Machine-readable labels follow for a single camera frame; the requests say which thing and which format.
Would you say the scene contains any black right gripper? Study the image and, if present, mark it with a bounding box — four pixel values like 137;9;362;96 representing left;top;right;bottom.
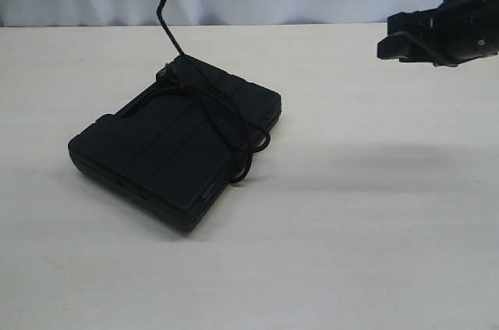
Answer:
377;0;498;67

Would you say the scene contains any black braided rope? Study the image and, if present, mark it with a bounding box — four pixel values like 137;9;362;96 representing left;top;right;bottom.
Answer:
143;0;273;186

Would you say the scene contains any black plastic carrying case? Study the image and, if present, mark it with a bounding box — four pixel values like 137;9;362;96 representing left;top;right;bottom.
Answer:
68;55;282;232

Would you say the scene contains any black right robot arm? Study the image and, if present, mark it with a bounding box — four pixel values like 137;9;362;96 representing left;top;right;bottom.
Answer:
377;0;498;67

